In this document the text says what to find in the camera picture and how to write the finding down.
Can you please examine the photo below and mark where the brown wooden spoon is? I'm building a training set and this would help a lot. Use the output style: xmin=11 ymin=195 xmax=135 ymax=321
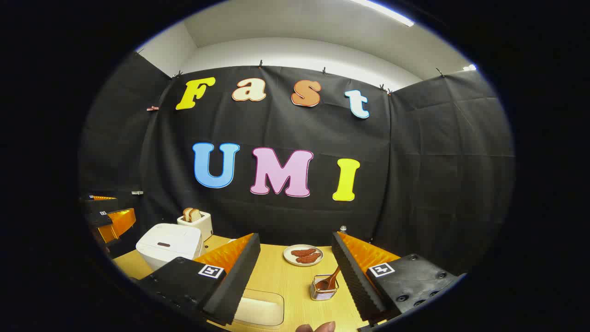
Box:
xmin=315 ymin=266 xmax=341 ymax=291

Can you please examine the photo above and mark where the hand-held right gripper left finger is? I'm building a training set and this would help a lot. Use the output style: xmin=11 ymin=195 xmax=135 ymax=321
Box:
xmin=136 ymin=233 xmax=261 ymax=326

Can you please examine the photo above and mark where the white rice cooker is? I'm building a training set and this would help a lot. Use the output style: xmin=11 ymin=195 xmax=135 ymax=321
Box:
xmin=136 ymin=223 xmax=204 ymax=271

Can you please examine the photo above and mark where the metal wire chopstick holder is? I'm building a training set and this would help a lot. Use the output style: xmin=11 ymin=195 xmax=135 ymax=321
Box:
xmin=310 ymin=274 xmax=340 ymax=301

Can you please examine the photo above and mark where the white toaster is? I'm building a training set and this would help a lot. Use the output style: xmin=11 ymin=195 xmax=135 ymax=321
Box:
xmin=177 ymin=211 xmax=213 ymax=241

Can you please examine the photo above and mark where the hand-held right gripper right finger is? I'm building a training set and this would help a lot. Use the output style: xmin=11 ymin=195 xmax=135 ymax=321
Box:
xmin=331 ymin=231 xmax=464 ymax=323

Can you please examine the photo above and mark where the white round plate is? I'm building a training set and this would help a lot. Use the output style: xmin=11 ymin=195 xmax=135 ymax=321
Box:
xmin=283 ymin=244 xmax=324 ymax=267

